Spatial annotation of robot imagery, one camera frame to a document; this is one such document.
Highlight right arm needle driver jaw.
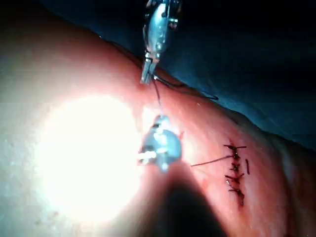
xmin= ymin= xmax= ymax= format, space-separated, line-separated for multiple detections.
xmin=152 ymin=116 xmax=171 ymax=130

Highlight right arm needle driver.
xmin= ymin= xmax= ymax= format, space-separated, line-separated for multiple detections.
xmin=137 ymin=127 xmax=184 ymax=174

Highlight left arm needle driver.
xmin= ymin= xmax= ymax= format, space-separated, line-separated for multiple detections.
xmin=142 ymin=0 xmax=184 ymax=63

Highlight left arm needle driver jaw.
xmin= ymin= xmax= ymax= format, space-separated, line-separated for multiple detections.
xmin=140 ymin=60 xmax=153 ymax=86
xmin=149 ymin=61 xmax=159 ymax=85

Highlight curved steel needle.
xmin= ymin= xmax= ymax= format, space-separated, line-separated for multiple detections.
xmin=154 ymin=76 xmax=185 ymax=89

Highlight black thread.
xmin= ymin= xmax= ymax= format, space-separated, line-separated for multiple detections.
xmin=153 ymin=76 xmax=234 ymax=167

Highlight black stitching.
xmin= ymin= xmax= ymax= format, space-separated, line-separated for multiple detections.
xmin=223 ymin=142 xmax=251 ymax=207

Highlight tissue pad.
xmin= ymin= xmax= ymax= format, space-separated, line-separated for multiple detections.
xmin=0 ymin=4 xmax=316 ymax=237

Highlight blue cloth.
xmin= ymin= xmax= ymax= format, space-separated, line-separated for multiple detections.
xmin=37 ymin=0 xmax=316 ymax=153

